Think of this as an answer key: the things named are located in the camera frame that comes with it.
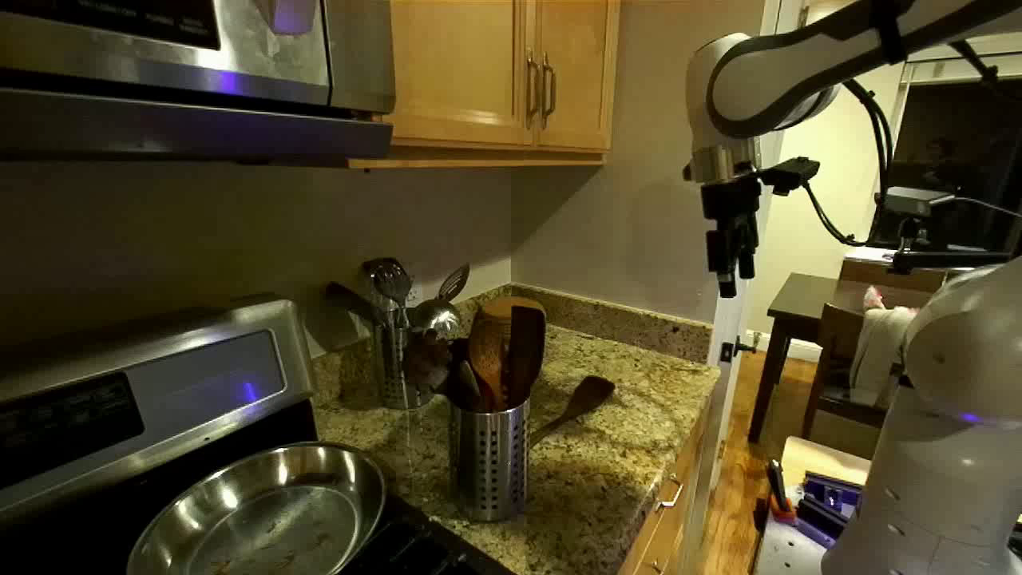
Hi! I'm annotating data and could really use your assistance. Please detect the steel serving spoon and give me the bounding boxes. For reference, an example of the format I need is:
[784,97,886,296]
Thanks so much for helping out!
[431,261,476,311]

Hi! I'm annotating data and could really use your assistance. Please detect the dark wooden spatula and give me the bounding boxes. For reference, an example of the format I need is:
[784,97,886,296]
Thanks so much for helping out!
[531,373,618,446]

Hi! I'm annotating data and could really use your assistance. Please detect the dark wooden utensil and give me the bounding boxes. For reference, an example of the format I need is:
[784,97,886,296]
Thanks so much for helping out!
[405,332,481,412]

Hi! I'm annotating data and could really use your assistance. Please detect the white cloth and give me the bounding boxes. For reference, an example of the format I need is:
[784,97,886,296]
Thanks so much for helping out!
[845,303,921,408]

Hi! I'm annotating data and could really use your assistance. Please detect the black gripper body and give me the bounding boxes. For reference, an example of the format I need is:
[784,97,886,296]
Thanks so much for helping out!
[700,173,766,271]

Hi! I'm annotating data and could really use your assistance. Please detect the black kitchen spatula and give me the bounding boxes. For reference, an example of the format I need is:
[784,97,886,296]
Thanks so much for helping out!
[322,278,382,332]

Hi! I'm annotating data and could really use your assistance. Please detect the stainless steel microwave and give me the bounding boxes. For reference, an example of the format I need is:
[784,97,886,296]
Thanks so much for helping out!
[0,0,398,166]

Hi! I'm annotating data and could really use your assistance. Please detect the slotted wooden turner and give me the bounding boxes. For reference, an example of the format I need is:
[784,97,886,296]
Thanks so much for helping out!
[501,299,550,408]

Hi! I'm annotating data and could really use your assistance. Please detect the wooden chair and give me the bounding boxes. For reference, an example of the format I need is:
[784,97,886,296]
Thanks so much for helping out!
[801,278,921,440]

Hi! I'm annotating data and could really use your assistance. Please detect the steel ladle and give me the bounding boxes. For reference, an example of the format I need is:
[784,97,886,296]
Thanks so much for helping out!
[405,296,464,343]

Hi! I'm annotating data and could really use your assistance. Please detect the steel slotted spoon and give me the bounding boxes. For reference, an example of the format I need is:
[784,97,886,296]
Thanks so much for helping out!
[362,255,416,328]

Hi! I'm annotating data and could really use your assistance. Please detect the wooden wall cabinet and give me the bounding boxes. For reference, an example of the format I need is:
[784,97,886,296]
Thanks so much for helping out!
[348,0,624,177]

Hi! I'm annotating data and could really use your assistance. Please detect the perforated steel cutlery holder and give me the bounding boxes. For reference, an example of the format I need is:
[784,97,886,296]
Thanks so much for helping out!
[448,396,534,524]

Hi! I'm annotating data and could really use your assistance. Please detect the steel utensil holder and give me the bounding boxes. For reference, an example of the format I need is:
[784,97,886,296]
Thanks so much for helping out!
[371,315,440,416]

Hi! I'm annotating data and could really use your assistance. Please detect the wooden base cabinet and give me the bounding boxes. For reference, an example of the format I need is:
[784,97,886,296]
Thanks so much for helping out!
[617,365,729,575]

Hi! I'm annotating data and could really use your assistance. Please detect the blue box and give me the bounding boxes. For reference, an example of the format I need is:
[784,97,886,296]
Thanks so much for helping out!
[795,472,869,538]

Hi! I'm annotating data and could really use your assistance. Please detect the stainless steel stove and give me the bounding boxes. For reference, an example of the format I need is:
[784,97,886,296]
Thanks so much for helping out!
[0,296,515,575]

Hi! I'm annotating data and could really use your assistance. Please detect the dark wooden table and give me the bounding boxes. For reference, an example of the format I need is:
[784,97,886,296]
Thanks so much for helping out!
[744,271,845,446]

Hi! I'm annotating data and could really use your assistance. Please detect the black camera on stand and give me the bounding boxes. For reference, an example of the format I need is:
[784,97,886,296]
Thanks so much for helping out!
[871,182,1022,278]

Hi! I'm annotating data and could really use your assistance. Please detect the round wooden spoon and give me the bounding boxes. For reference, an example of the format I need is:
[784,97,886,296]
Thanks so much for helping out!
[467,305,515,412]

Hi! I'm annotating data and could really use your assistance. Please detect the stainless steel pan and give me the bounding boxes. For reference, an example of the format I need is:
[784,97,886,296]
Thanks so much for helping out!
[123,440,388,575]

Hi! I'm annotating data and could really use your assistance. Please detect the metal cabinet handle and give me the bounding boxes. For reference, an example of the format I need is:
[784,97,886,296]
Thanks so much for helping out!
[519,56,544,128]
[539,61,563,128]

